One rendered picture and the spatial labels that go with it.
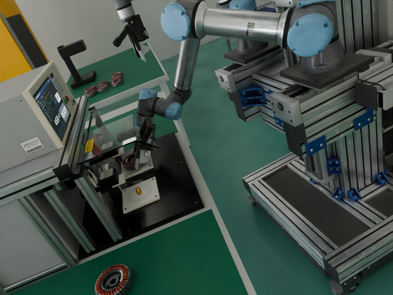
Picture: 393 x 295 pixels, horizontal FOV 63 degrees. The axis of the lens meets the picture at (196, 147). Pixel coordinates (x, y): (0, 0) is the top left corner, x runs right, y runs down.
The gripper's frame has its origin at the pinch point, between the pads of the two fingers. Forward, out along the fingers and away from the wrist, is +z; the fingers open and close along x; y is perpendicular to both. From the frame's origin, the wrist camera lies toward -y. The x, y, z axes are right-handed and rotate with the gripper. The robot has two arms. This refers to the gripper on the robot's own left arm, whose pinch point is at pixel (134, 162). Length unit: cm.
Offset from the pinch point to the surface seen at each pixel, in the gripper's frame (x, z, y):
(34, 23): 508, 12, -145
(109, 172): -24.1, -8.2, -11.7
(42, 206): -43, -6, -32
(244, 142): 106, 30, 106
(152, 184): -21.9, -2.4, 6.1
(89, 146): -28.2, -20.5, -19.3
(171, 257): -60, 0, 8
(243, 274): -76, -9, 24
